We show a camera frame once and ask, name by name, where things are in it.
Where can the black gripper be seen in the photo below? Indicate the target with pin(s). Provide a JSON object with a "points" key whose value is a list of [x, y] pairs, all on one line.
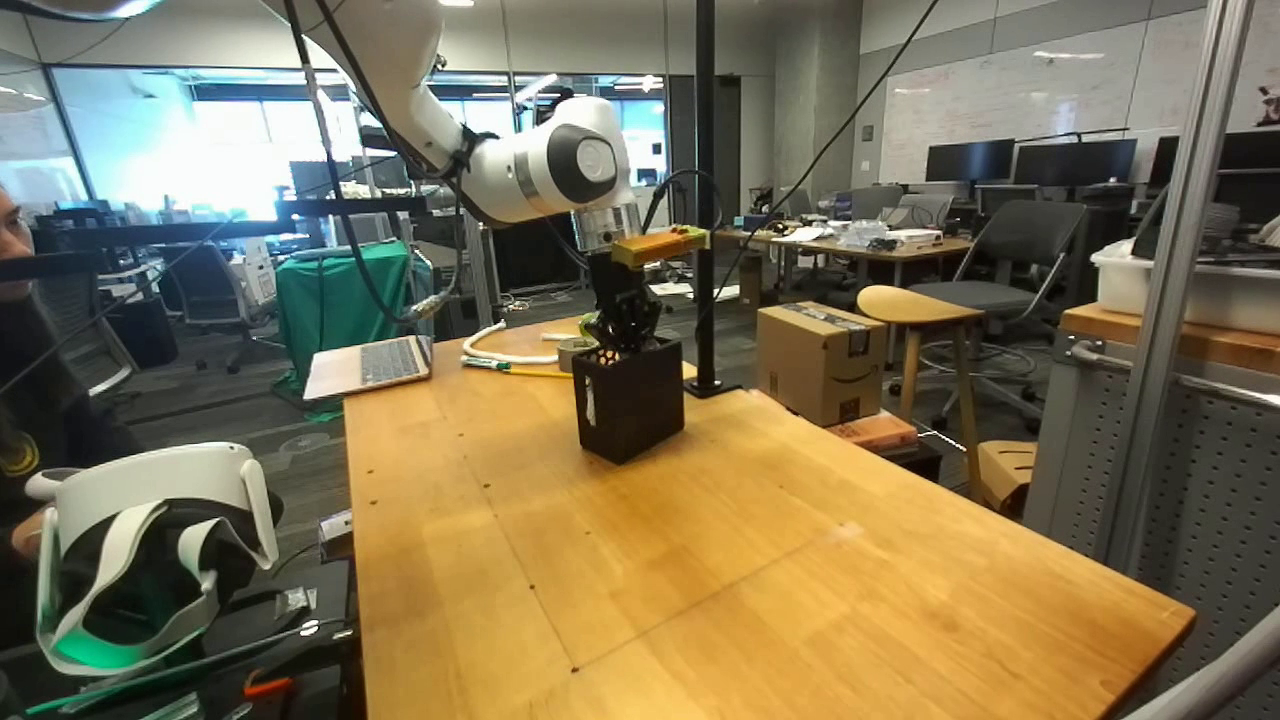
{"points": [[624, 295]]}

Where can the black perforated basket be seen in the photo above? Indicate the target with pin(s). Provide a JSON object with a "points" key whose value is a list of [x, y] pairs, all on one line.
{"points": [[634, 407]]}

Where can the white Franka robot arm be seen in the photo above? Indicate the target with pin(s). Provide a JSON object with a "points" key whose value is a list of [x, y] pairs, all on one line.
{"points": [[506, 161]]}

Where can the grey tape roll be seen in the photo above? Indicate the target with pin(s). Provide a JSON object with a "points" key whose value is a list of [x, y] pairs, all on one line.
{"points": [[570, 355]]}

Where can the black pole with base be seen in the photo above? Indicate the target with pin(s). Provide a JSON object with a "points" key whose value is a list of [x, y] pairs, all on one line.
{"points": [[706, 201]]}

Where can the cardboard box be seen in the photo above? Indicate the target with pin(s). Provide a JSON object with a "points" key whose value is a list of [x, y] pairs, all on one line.
{"points": [[822, 361]]}

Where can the silver laptop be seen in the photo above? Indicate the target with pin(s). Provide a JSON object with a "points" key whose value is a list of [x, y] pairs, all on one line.
{"points": [[367, 366]]}

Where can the wooden office desk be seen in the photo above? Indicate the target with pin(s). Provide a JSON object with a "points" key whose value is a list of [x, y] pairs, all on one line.
{"points": [[865, 245]]}

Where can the green cloth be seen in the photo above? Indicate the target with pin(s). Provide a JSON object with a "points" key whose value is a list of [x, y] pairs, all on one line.
{"points": [[347, 302]]}

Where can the low wooden seat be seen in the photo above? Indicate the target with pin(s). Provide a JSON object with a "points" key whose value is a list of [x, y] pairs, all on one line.
{"points": [[883, 435]]}

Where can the wooden stool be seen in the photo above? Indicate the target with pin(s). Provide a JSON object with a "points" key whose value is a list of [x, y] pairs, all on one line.
{"points": [[923, 311]]}

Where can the black computer monitor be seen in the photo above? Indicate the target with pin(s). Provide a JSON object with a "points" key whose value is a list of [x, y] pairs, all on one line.
{"points": [[1252, 161], [1078, 161], [971, 161]]}

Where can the black mesh office chair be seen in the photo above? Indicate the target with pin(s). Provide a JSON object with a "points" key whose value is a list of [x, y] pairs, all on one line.
{"points": [[1015, 254]]}

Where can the black padded office chair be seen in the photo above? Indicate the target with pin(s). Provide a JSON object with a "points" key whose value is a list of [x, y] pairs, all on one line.
{"points": [[214, 295]]}

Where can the small wooden box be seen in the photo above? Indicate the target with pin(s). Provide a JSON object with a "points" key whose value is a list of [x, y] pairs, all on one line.
{"points": [[1005, 474]]}

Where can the orange and black clamp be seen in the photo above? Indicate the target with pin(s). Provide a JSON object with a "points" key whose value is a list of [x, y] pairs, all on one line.
{"points": [[265, 687]]}

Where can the white plastic tub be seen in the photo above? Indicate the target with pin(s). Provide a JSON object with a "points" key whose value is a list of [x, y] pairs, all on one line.
{"points": [[1134, 285]]}

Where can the white VR headset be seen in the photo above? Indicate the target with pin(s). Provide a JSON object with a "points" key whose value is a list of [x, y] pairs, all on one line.
{"points": [[144, 563]]}

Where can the grey perforated metal cabinet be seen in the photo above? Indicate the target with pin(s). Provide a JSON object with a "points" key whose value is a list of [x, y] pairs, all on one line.
{"points": [[1200, 495]]}

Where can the aluminium frame post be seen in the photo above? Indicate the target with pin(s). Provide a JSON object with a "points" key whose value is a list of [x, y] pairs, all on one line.
{"points": [[1182, 265]]}

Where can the grey metal rail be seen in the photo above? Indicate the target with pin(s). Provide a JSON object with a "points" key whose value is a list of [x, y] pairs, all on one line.
{"points": [[1213, 672]]}

